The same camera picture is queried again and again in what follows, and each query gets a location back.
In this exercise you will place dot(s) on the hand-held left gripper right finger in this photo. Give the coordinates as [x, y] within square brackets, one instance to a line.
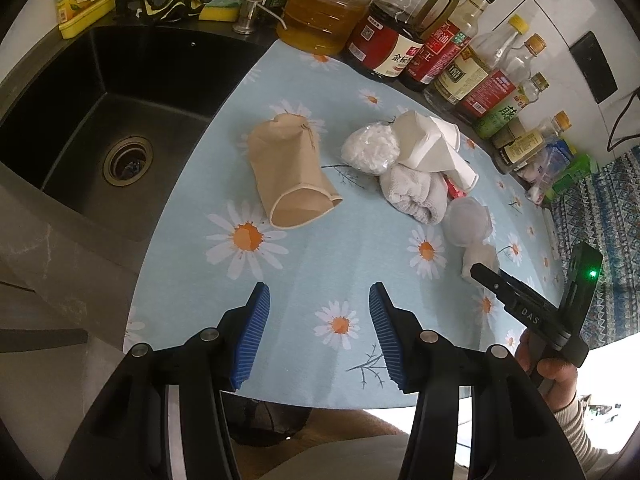
[387, 335]

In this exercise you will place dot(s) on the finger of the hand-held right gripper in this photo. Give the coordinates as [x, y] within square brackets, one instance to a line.
[510, 297]

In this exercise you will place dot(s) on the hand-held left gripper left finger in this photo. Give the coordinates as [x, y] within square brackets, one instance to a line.
[250, 335]

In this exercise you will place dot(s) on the white tissue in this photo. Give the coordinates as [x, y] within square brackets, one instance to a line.
[482, 257]

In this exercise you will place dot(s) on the red wrapper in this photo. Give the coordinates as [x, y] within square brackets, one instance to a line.
[455, 190]

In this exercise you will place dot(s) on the white towel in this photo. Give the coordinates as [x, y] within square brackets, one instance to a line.
[412, 192]

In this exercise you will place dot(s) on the beige paper bag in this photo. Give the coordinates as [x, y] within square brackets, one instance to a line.
[285, 170]

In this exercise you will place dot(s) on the white paper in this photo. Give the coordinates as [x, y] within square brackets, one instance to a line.
[430, 140]

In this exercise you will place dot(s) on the white plastic bag of pellets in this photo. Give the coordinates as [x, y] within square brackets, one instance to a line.
[370, 147]

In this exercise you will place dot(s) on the person's right forearm striped sleeve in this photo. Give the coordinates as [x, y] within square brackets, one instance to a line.
[585, 440]

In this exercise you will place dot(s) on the person's right hand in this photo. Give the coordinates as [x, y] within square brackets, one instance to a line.
[560, 385]

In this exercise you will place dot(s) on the blue patterned cloth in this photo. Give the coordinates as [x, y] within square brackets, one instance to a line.
[600, 220]

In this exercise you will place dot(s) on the daisy print blue tablecloth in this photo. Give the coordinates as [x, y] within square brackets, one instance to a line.
[310, 260]

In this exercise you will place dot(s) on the pink white packet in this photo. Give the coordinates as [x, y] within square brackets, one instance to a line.
[532, 182]

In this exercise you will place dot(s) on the person's white sweater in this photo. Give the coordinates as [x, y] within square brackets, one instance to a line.
[340, 460]

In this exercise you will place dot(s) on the green packet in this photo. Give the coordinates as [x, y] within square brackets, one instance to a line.
[575, 172]

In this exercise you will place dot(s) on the blue white packet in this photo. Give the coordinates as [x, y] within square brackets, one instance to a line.
[552, 157]

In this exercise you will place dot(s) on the small bottle yellow cap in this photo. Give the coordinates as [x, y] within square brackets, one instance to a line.
[522, 147]

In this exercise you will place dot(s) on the small bottle green label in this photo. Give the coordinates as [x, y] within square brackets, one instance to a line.
[500, 117]

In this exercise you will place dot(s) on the clear bottle red label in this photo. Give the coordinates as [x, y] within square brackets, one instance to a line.
[487, 95]

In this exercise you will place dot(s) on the metal sink drain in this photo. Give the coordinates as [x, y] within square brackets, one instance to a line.
[127, 160]

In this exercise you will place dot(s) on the clear bottle beige label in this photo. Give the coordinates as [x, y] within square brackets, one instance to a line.
[460, 77]

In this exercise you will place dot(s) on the dark bottle red label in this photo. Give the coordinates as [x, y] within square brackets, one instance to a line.
[440, 50]

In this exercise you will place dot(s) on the black kitchen sink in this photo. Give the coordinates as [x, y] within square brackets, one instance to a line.
[75, 135]

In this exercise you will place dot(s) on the large soy sauce jug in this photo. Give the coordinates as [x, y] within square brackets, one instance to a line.
[385, 40]

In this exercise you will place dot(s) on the metal soap dispenser pump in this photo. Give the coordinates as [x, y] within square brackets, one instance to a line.
[247, 12]

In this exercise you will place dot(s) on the large cooking oil jug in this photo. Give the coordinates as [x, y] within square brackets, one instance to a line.
[320, 15]

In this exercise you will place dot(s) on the yellow green sponge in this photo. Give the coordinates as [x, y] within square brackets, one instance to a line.
[217, 9]

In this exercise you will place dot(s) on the black wall outlet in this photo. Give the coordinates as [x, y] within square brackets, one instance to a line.
[595, 67]

